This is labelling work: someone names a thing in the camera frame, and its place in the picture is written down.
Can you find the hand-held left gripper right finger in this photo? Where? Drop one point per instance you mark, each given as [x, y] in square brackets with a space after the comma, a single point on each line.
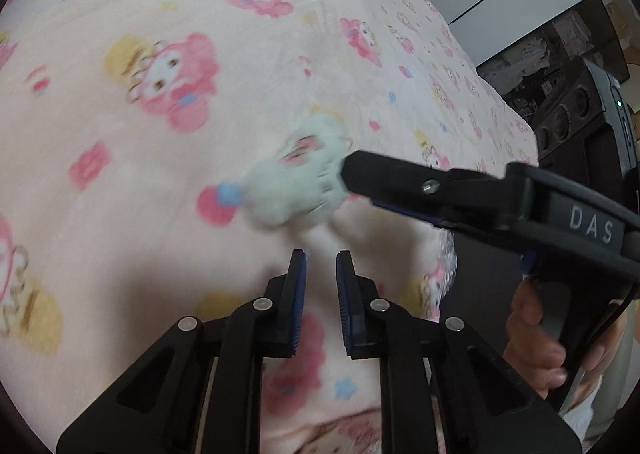
[345, 304]

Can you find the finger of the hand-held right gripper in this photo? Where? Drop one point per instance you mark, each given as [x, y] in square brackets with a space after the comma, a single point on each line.
[390, 174]
[415, 215]

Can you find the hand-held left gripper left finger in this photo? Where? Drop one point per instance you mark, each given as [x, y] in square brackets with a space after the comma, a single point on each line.
[298, 304]

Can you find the white plush toy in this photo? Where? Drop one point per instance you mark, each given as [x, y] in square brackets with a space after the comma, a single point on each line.
[290, 184]

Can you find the person's right forearm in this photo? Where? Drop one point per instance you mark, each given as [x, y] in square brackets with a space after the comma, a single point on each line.
[615, 354]

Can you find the person's right hand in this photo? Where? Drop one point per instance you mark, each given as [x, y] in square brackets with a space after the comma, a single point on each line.
[530, 334]

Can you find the dark cluttered shelf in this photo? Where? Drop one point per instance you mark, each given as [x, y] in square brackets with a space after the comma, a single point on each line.
[540, 59]

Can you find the pink printed blanket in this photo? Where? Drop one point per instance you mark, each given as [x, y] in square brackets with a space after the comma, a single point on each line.
[150, 184]

